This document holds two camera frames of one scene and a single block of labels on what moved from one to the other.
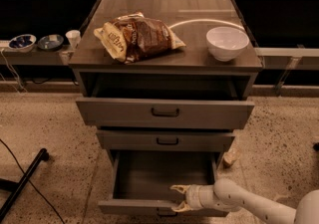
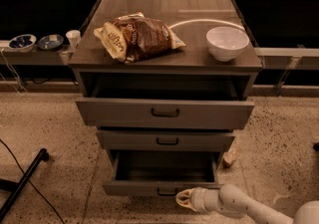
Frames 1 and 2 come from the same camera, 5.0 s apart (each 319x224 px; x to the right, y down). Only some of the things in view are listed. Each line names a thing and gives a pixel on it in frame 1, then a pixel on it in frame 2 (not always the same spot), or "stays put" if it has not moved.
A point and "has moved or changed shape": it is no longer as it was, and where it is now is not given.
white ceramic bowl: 226,43 stays put
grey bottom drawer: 144,180 has moved or changed shape
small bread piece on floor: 231,155 stays put
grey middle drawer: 165,140 stays put
